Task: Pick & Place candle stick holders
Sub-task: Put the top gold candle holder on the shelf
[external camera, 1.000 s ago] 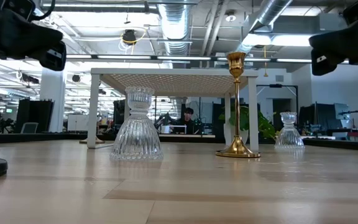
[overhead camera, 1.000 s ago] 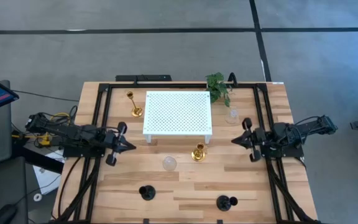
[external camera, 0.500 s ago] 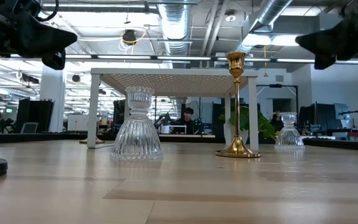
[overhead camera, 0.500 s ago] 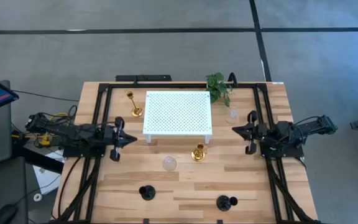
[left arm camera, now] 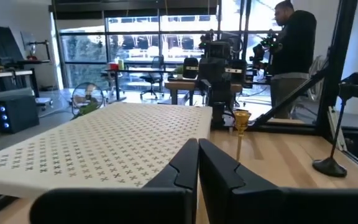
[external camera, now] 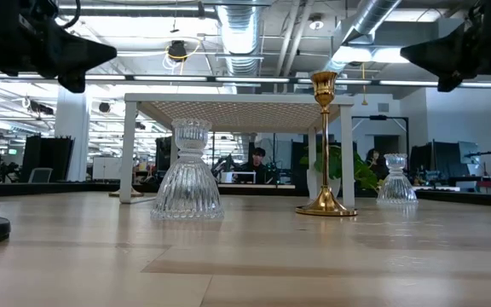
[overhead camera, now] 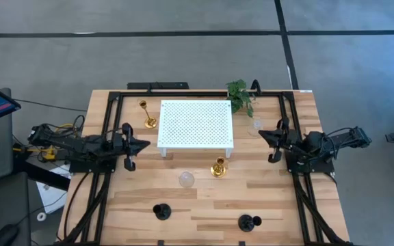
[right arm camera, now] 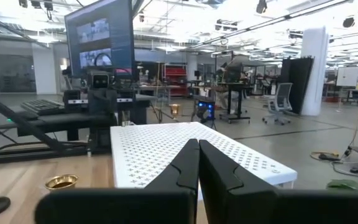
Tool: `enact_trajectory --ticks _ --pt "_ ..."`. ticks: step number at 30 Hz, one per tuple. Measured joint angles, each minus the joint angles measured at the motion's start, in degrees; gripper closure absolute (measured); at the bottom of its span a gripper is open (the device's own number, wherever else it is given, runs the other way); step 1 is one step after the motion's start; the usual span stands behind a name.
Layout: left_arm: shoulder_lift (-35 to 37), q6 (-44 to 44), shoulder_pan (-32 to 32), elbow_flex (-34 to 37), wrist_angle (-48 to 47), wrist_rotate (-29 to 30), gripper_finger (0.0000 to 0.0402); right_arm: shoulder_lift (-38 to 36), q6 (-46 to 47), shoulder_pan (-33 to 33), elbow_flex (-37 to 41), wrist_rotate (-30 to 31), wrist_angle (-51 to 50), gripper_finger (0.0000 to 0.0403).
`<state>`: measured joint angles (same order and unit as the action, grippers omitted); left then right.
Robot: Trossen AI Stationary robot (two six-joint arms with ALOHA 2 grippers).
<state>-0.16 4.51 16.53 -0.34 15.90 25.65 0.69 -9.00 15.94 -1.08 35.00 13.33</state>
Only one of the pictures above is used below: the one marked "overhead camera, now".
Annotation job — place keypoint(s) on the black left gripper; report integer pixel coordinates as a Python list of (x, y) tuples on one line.
[(123, 147)]

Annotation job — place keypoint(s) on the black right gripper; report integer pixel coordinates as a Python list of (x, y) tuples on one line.
[(287, 140)]

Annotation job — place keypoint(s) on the clear glass candle holder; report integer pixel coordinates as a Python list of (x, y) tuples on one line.
[(256, 127), (186, 179)]

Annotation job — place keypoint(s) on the tall gold candlestick holder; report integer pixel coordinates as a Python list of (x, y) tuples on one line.
[(150, 122)]

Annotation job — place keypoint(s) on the short gold candlestick holder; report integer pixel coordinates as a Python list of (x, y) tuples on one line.
[(218, 170)]

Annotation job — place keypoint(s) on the short black candlestick holder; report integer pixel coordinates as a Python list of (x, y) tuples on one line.
[(161, 212)]

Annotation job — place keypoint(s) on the tall black candlestick holder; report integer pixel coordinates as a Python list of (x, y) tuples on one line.
[(246, 222)]

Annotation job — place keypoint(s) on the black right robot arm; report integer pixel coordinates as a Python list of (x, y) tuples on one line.
[(320, 141)]

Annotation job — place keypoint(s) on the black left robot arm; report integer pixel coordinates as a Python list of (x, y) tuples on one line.
[(91, 147)]

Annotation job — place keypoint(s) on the green artificial plant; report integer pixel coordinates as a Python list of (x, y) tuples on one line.
[(239, 95)]

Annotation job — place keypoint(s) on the white label sticker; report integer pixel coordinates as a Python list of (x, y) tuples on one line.
[(305, 91)]

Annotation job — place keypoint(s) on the black arched clamp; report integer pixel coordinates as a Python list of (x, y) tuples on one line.
[(256, 81)]

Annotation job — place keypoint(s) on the white perforated metal shelf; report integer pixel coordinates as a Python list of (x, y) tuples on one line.
[(195, 124)]

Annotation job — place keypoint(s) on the black box behind table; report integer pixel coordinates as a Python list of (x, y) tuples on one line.
[(157, 85)]

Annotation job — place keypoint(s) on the white paper sheet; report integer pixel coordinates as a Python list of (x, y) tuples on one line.
[(51, 196)]

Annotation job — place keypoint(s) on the black stand leg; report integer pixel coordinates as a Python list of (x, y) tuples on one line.
[(39, 174)]

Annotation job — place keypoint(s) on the white tape roll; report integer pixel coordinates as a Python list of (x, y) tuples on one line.
[(38, 216)]

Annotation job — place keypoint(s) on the dark grey desk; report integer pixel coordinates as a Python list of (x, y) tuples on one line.
[(9, 201)]

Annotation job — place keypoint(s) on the black computer mouse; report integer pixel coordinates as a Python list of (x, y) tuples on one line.
[(5, 235)]

